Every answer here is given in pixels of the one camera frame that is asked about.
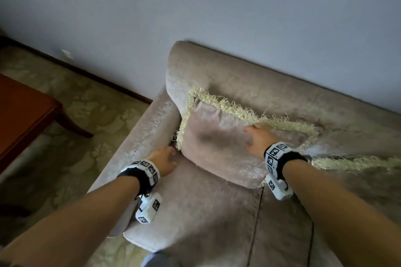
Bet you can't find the person's right forearm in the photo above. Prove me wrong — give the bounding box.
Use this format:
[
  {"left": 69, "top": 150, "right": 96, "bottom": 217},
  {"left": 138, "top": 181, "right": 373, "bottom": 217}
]
[{"left": 283, "top": 160, "right": 401, "bottom": 267}]

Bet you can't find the person's left forearm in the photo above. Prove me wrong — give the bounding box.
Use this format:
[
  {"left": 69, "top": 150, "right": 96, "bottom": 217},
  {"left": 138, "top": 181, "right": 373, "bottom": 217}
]
[{"left": 0, "top": 177, "right": 140, "bottom": 267}]

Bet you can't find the thin black cable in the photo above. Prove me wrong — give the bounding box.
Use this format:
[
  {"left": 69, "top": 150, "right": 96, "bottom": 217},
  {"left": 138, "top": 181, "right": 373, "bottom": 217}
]
[{"left": 308, "top": 221, "right": 315, "bottom": 260}]

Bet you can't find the white marker-covered wrist camera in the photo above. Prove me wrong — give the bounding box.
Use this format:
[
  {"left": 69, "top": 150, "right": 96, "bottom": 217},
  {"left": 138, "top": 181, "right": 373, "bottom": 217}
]
[
  {"left": 117, "top": 159, "right": 163, "bottom": 224},
  {"left": 264, "top": 142, "right": 309, "bottom": 200}
]

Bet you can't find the beige velvet sofa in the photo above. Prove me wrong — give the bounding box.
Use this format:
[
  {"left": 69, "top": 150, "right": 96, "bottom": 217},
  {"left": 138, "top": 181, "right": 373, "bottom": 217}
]
[{"left": 88, "top": 40, "right": 401, "bottom": 267}]

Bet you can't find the beige cushion with cream fringe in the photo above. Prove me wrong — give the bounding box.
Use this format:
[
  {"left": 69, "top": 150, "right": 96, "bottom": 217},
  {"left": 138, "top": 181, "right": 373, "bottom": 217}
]
[
  {"left": 308, "top": 146, "right": 401, "bottom": 214},
  {"left": 175, "top": 86, "right": 323, "bottom": 190}
]

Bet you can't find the person's left hand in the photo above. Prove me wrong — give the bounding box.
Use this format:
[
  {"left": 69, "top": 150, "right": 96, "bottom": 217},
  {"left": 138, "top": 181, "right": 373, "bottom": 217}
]
[{"left": 147, "top": 146, "right": 178, "bottom": 177}]

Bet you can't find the reddish wooden table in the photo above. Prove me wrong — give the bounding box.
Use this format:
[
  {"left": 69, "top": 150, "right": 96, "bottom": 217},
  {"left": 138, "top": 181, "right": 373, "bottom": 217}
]
[{"left": 0, "top": 73, "right": 94, "bottom": 174}]

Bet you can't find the person's blue clothing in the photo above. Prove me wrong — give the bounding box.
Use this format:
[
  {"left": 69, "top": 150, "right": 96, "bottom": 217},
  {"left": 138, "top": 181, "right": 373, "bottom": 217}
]
[{"left": 141, "top": 251, "right": 172, "bottom": 267}]

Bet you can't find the dark wooden baseboard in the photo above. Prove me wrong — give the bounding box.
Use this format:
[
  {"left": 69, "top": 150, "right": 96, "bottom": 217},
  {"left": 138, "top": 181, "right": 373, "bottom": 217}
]
[{"left": 0, "top": 36, "right": 154, "bottom": 105}]

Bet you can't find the person's right hand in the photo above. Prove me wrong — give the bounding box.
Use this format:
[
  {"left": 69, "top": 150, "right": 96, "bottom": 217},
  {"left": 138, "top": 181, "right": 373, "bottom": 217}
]
[{"left": 243, "top": 123, "right": 280, "bottom": 158}]

